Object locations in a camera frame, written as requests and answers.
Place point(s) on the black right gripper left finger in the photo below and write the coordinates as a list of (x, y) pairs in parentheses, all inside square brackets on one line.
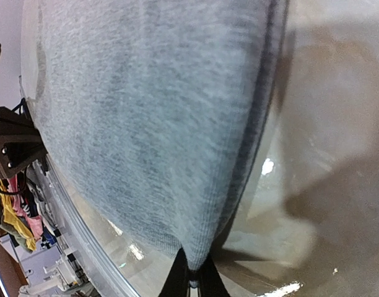
[(177, 282)]

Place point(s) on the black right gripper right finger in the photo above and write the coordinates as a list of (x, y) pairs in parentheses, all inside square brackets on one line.
[(210, 283)]

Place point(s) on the grey t-shirt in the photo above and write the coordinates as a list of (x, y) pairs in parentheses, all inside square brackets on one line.
[(154, 110)]

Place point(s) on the colourful clothes pile background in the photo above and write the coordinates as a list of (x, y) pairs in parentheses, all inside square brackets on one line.
[(24, 214)]

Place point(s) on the aluminium front rail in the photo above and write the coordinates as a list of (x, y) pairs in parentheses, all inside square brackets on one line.
[(98, 267)]

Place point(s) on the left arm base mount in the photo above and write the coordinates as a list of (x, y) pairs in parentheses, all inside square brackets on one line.
[(20, 141)]

